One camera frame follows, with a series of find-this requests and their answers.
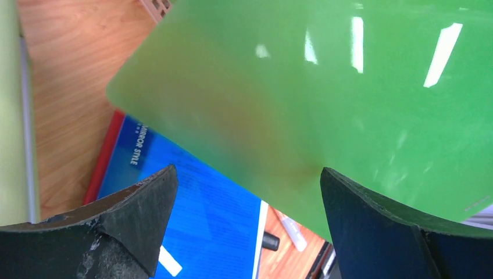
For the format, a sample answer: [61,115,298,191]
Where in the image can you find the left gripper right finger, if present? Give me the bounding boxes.
[320,167,492,278]

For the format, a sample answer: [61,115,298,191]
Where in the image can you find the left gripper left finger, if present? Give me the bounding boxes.
[1,165,178,278]

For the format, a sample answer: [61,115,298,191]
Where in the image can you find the green plastic folder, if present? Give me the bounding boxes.
[106,1,492,239]

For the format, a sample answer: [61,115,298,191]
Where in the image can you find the black paperback book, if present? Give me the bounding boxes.
[305,242,342,279]

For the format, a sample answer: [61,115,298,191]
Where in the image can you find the red plastic folder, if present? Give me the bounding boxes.
[83,110,125,205]

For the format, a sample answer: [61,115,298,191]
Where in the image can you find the orange grey highlighter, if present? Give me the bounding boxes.
[274,209,308,252]

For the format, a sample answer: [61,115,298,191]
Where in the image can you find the blue plastic folder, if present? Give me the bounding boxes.
[97,115,268,278]

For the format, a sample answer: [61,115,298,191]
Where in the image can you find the small black marker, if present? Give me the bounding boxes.
[262,231,280,251]

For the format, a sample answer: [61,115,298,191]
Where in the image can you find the green drawer cabinet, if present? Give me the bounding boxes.
[1,0,40,226]

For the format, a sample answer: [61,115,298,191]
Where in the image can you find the pink file organizer rack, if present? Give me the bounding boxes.
[140,0,174,23]

